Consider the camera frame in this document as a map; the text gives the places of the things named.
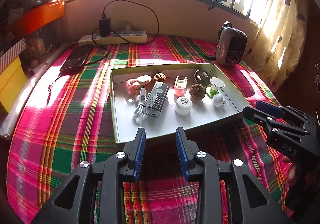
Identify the black charger adapter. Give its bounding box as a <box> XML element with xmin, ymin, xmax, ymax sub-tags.
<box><xmin>99</xmin><ymin>16</ymin><xmax>112</xmax><ymax>37</ymax></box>

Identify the black window latch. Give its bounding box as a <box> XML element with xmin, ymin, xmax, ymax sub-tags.
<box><xmin>207</xmin><ymin>0</ymin><xmax>228</xmax><ymax>11</ymax></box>

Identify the pink and mint plastic clip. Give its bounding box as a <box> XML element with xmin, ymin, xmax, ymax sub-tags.
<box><xmin>124</xmin><ymin>75</ymin><xmax>152</xmax><ymax>96</ymax></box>
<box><xmin>174</xmin><ymin>76</ymin><xmax>188</xmax><ymax>97</ymax></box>

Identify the black round disc gadget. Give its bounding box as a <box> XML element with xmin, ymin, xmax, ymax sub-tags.
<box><xmin>194</xmin><ymin>69</ymin><xmax>210</xmax><ymax>87</ymax></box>

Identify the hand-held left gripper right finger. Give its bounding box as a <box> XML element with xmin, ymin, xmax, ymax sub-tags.
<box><xmin>175</xmin><ymin>127</ymin><xmax>292</xmax><ymax>224</ymax></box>

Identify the cardboard box tray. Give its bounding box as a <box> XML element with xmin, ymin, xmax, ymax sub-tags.
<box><xmin>110</xmin><ymin>63</ymin><xmax>250</xmax><ymax>144</ymax></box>

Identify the person's right hand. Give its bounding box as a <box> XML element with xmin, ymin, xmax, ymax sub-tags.
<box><xmin>282</xmin><ymin>155</ymin><xmax>298</xmax><ymax>186</ymax></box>

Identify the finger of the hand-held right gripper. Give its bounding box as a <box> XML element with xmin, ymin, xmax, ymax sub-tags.
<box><xmin>255</xmin><ymin>100</ymin><xmax>310</xmax><ymax>129</ymax></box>
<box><xmin>242</xmin><ymin>106</ymin><xmax>313</xmax><ymax>139</ymax></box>

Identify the striped box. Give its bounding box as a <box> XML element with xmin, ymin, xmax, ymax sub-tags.
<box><xmin>0</xmin><ymin>39</ymin><xmax>27</xmax><ymax>74</ymax></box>

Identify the red lanyard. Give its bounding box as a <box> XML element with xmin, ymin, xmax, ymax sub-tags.
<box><xmin>46</xmin><ymin>76</ymin><xmax>63</xmax><ymax>107</ymax></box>

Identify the cream dotted curtain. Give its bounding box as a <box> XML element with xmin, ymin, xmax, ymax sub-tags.
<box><xmin>247</xmin><ymin>0</ymin><xmax>309</xmax><ymax>92</ymax></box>

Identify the white usb cable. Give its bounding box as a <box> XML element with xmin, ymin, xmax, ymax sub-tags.
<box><xmin>132</xmin><ymin>88</ymin><xmax>148</xmax><ymax>119</ymax></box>

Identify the white disc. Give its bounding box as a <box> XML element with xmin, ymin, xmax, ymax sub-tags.
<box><xmin>205</xmin><ymin>77</ymin><xmax>225</xmax><ymax>99</ymax></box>

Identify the pink green plaid blanket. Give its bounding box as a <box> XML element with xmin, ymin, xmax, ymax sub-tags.
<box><xmin>7</xmin><ymin>34</ymin><xmax>300</xmax><ymax>224</ymax></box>

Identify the small grey desk heater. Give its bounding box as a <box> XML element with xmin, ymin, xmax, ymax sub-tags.
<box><xmin>216</xmin><ymin>21</ymin><xmax>248</xmax><ymax>66</ymax></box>

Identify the small white round jar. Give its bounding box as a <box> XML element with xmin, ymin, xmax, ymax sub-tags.
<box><xmin>174</xmin><ymin>96</ymin><xmax>193</xmax><ymax>116</ymax></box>

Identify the white power strip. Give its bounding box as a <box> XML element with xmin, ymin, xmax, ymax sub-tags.
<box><xmin>79</xmin><ymin>29</ymin><xmax>147</xmax><ymax>46</ymax></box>

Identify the yellow box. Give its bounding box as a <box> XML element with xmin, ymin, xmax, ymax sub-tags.
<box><xmin>0</xmin><ymin>56</ymin><xmax>27</xmax><ymax>113</ymax></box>

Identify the black textured remote device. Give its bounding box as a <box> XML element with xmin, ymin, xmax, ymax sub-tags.
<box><xmin>144</xmin><ymin>81</ymin><xmax>170</xmax><ymax>118</ymax></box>

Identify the black charging cable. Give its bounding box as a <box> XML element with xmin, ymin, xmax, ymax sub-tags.
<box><xmin>85</xmin><ymin>0</ymin><xmax>160</xmax><ymax>67</ymax></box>

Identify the white egg-shaped item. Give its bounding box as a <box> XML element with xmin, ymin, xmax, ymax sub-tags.
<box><xmin>212</xmin><ymin>94</ymin><xmax>224</xmax><ymax>107</ymax></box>

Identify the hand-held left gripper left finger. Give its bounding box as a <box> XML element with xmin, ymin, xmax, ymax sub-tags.
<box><xmin>30</xmin><ymin>128</ymin><xmax>147</xmax><ymax>224</ymax></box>

